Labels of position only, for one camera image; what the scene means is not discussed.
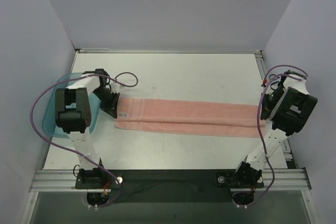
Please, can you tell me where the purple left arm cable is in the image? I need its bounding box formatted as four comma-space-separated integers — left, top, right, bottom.
30, 72, 139, 207

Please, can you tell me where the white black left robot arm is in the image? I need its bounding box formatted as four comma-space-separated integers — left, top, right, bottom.
55, 69, 120, 188

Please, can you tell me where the silver aluminium front rail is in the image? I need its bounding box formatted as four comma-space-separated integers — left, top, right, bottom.
30, 169, 311, 192

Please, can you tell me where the silver aluminium right rail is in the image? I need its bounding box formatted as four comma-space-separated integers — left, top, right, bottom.
248, 52, 289, 171

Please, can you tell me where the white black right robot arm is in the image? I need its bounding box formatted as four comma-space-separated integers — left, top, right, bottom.
233, 69, 318, 188

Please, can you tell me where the silver aluminium rail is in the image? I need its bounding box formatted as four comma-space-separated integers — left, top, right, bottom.
248, 52, 289, 171
30, 169, 311, 192
76, 48, 110, 54

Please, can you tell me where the pink terry towel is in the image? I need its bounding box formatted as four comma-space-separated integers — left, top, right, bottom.
115, 98, 265, 138

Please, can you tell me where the teal translucent plastic tray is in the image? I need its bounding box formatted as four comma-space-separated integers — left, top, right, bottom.
41, 72, 102, 138

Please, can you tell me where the silver aluminium back rail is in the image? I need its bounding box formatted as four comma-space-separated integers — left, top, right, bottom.
76, 48, 110, 54

